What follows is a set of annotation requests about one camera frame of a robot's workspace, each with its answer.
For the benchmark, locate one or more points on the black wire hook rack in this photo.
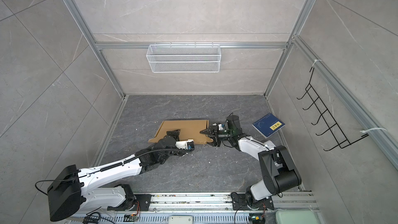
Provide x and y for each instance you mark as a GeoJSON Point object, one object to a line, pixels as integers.
{"type": "Point", "coordinates": [339, 137]}

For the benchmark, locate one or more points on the white wire mesh basket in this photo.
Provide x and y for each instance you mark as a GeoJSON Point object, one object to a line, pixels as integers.
{"type": "Point", "coordinates": [189, 58]}

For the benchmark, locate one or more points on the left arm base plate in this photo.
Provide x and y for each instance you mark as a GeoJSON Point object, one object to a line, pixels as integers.
{"type": "Point", "coordinates": [138, 202]}

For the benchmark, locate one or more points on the white device bottom edge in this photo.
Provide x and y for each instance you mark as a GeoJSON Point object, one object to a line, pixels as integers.
{"type": "Point", "coordinates": [180, 219]}

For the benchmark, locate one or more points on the brown cardboard box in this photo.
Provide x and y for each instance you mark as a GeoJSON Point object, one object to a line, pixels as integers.
{"type": "Point", "coordinates": [189, 129]}

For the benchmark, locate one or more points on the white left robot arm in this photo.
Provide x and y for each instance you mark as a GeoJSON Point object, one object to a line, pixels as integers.
{"type": "Point", "coordinates": [85, 189]}

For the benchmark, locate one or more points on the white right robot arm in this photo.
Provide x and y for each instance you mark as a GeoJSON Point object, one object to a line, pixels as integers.
{"type": "Point", "coordinates": [279, 172]}

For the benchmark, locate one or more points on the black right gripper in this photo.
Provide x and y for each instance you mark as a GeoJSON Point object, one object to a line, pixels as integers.
{"type": "Point", "coordinates": [216, 137]}

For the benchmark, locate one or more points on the green box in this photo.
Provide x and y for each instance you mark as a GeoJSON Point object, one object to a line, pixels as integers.
{"type": "Point", "coordinates": [296, 217]}

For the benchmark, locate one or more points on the blue book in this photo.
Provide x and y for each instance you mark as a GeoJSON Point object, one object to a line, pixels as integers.
{"type": "Point", "coordinates": [268, 125]}

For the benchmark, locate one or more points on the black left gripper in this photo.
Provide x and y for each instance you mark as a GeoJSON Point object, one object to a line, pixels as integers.
{"type": "Point", "coordinates": [174, 134]}

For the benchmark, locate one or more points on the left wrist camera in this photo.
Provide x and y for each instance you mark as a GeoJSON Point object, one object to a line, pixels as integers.
{"type": "Point", "coordinates": [186, 145]}

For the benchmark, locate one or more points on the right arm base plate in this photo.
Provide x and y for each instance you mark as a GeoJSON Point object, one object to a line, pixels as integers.
{"type": "Point", "coordinates": [244, 202]}

